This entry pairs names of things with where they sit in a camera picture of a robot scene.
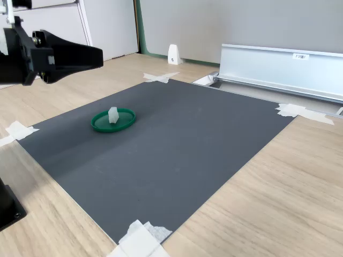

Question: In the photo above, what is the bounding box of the green partition edge trim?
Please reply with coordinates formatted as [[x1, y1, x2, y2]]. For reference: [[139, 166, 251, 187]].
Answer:
[[133, 0, 222, 65]]

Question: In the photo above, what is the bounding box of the silver cable duct frame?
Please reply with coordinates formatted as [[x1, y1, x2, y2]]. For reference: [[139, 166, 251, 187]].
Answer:
[[191, 71, 343, 116]]

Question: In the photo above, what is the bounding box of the round green lid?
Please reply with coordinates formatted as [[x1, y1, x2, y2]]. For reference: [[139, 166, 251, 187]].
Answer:
[[91, 108, 137, 133]]

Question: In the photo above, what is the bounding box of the grey partition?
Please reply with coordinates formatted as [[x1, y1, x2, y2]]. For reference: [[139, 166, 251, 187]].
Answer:
[[139, 0, 343, 67]]

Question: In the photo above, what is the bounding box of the white tape cross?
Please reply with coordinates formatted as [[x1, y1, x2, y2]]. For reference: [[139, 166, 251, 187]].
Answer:
[[275, 103, 335, 126], [143, 71, 181, 84], [107, 219, 174, 257], [0, 120, 40, 147]]

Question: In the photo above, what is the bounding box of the small white plastic terminal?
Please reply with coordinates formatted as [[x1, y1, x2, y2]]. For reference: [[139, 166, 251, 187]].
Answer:
[[108, 106, 120, 125]]

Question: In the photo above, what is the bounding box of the dark grey mat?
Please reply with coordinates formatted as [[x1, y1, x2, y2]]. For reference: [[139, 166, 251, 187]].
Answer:
[[17, 78, 297, 245]]

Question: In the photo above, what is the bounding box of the silver cable duct lid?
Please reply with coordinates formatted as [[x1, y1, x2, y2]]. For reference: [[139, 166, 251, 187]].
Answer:
[[217, 43, 343, 104]]

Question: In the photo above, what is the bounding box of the small white partition bracket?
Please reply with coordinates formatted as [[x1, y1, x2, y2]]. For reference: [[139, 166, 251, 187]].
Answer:
[[167, 44, 183, 66]]

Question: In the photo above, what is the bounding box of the white cabinet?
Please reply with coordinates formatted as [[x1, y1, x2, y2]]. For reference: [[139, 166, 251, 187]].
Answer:
[[0, 0, 140, 64]]

